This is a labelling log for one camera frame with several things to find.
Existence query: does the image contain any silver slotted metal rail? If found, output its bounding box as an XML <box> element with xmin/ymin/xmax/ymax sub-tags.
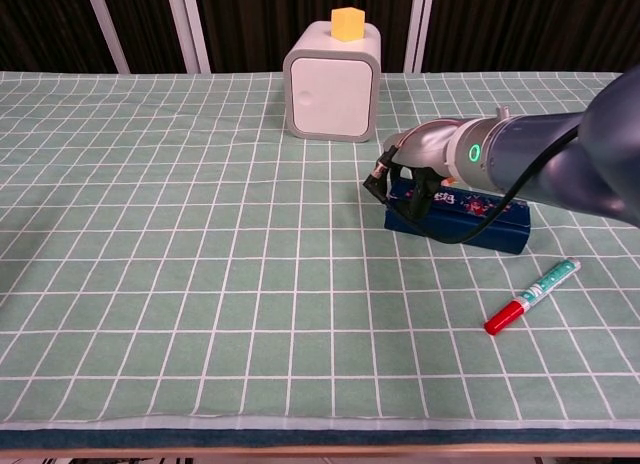
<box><xmin>83</xmin><ymin>0</ymin><xmax>131</xmax><ymax>75</ymax></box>

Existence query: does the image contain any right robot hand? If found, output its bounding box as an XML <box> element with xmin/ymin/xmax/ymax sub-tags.
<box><xmin>382</xmin><ymin>118</ymin><xmax>471</xmax><ymax>220</ymax></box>

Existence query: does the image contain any red capped green marker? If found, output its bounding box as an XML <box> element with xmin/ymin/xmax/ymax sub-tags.
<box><xmin>483</xmin><ymin>257</ymin><xmax>582</xmax><ymax>336</ymax></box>

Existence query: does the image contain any white cube cabinet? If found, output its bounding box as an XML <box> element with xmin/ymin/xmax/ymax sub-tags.
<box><xmin>282</xmin><ymin>19</ymin><xmax>382</xmax><ymax>144</ymax></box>

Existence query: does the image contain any green checked tablecloth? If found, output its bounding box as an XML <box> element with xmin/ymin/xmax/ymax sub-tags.
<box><xmin>0</xmin><ymin>71</ymin><xmax>640</xmax><ymax>431</ymax></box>

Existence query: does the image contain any black pleated curtain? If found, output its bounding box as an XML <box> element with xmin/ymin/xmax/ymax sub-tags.
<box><xmin>0</xmin><ymin>0</ymin><xmax>640</xmax><ymax>75</ymax></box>

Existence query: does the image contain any blue glasses case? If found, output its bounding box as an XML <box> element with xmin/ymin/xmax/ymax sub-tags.
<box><xmin>383</xmin><ymin>177</ymin><xmax>531</xmax><ymax>255</ymax></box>

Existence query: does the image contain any yellow hexagonal block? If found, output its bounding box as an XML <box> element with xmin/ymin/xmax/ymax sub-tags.
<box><xmin>330</xmin><ymin>6</ymin><xmax>366</xmax><ymax>43</ymax></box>

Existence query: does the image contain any blue felt underlay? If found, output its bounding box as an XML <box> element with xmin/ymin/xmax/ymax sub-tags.
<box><xmin>0</xmin><ymin>426</ymin><xmax>640</xmax><ymax>450</ymax></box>

